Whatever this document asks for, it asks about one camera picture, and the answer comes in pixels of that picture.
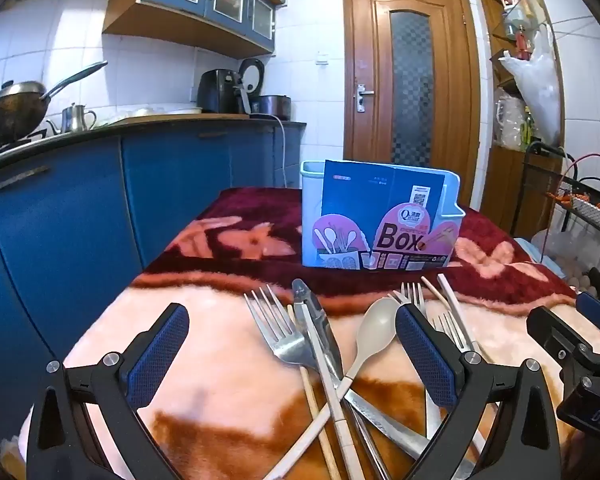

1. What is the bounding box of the red cable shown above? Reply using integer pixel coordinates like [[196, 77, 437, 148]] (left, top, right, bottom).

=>
[[562, 154, 600, 196]]

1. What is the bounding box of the silver table knife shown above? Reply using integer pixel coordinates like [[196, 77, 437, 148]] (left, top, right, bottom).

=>
[[291, 278, 388, 480]]

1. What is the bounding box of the floral plush blanket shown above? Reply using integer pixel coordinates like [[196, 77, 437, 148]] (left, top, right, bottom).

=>
[[20, 187, 600, 480]]

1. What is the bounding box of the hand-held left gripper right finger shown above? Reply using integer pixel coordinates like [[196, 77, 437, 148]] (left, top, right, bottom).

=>
[[395, 305, 563, 480]]

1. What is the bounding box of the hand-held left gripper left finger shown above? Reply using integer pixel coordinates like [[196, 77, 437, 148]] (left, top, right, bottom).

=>
[[26, 302, 191, 480]]

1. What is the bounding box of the white plastic jug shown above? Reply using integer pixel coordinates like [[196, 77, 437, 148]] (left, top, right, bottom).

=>
[[495, 94, 526, 148]]

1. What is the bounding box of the beige long-handled spoon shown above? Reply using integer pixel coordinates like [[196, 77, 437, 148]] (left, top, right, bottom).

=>
[[262, 297, 406, 480]]

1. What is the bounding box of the black countertop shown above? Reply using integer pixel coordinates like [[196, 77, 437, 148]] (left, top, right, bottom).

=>
[[0, 112, 306, 176]]

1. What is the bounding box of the pink chopstick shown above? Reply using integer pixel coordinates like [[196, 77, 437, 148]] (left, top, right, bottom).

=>
[[421, 275, 453, 313]]

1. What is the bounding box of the steel wok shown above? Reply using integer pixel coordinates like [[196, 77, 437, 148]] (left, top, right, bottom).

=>
[[0, 60, 108, 148]]

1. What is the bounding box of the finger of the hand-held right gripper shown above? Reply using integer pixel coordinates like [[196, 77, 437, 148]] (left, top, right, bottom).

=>
[[575, 266, 600, 347], [526, 306, 600, 378]]

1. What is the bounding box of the black air fryer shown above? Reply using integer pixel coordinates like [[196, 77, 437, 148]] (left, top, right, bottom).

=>
[[198, 69, 251, 115]]

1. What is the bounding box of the large silver fork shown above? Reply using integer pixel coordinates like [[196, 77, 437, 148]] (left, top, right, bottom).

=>
[[244, 284, 433, 458]]

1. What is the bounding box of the white chopstick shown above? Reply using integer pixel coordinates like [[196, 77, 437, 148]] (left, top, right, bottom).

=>
[[436, 273, 482, 353], [300, 302, 366, 480]]

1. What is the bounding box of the black wire cart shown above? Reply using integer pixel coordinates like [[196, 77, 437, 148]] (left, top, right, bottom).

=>
[[510, 142, 600, 261]]

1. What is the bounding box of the silver door handle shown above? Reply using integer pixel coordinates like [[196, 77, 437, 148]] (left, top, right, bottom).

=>
[[354, 82, 375, 113]]

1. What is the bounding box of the clear plastic bag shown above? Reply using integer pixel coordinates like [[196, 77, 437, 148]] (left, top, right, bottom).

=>
[[530, 232, 581, 281]]

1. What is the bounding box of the steel kettle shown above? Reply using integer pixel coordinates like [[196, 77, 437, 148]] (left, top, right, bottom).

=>
[[47, 103, 98, 133]]

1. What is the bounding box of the white power cord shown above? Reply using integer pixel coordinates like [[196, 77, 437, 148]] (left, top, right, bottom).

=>
[[267, 114, 288, 188]]

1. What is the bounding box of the wooden door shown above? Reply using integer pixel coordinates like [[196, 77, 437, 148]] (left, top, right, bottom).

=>
[[342, 0, 481, 206]]

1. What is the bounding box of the gas stove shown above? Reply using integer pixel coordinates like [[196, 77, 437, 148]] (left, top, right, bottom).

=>
[[0, 127, 48, 161]]

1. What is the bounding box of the wooden cutting board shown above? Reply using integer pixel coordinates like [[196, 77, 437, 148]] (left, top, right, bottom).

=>
[[95, 110, 251, 126]]

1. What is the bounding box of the light blue utensil holder box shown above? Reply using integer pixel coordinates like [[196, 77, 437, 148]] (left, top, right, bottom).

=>
[[300, 160, 467, 272]]

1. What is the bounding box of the red bottle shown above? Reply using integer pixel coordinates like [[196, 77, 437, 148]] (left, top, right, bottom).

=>
[[514, 27, 531, 61]]

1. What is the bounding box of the blue kitchen base cabinet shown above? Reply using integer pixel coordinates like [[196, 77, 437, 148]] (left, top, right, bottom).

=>
[[0, 122, 306, 441]]

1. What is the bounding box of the white plastic bag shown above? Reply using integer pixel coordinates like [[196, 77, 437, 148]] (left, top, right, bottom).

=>
[[497, 25, 563, 146]]

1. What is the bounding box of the wooden shelf niche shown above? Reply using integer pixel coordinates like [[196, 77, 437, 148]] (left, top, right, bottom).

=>
[[478, 0, 566, 238]]

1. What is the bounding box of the rice cooker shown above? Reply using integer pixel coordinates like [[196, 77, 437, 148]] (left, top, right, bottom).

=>
[[239, 58, 292, 121]]

